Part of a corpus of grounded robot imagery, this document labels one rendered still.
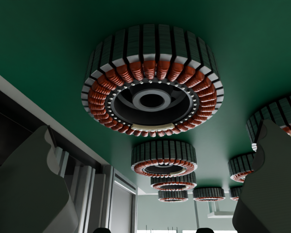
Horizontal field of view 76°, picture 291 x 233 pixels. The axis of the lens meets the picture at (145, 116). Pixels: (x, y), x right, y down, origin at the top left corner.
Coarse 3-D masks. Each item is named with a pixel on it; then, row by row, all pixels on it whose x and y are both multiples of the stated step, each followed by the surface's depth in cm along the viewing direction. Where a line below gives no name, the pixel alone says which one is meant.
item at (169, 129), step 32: (128, 32) 12; (160, 32) 12; (96, 64) 12; (128, 64) 12; (160, 64) 11; (192, 64) 11; (96, 96) 13; (160, 96) 17; (192, 96) 14; (128, 128) 18; (160, 128) 18; (192, 128) 18
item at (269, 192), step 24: (264, 120) 11; (264, 144) 9; (288, 144) 9; (264, 168) 8; (288, 168) 8; (240, 192) 7; (264, 192) 7; (288, 192) 7; (240, 216) 7; (264, 216) 6; (288, 216) 6
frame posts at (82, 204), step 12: (60, 156) 27; (60, 168) 27; (84, 168) 35; (72, 180) 34; (84, 180) 34; (72, 192) 33; (84, 192) 33; (84, 204) 32; (84, 216) 32; (84, 228) 32
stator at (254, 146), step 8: (272, 104) 20; (280, 104) 19; (288, 104) 18; (256, 112) 21; (264, 112) 20; (272, 112) 19; (280, 112) 19; (288, 112) 18; (248, 120) 23; (256, 120) 21; (272, 120) 19; (280, 120) 19; (288, 120) 18; (248, 128) 23; (256, 128) 21; (288, 128) 18
